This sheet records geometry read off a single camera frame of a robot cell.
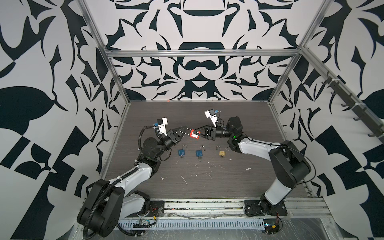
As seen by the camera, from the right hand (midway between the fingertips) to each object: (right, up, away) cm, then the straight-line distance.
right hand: (196, 133), depth 73 cm
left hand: (-4, +4, -2) cm, 6 cm away
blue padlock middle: (+2, -14, +19) cm, 24 cm away
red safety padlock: (-1, -1, 0) cm, 2 cm away
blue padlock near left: (-8, -14, +19) cm, 25 cm away
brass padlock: (+16, -14, +20) cm, 29 cm away
